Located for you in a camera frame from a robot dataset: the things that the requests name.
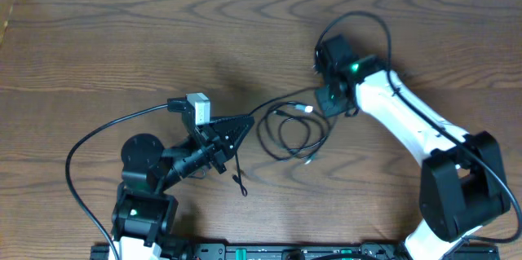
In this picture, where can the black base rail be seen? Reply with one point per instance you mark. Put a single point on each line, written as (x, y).
(279, 252)

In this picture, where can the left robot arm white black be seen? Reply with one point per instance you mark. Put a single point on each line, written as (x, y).
(143, 215)

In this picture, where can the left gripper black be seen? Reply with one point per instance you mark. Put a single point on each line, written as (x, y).
(219, 137)

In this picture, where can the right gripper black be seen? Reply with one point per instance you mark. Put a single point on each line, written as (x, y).
(328, 106)

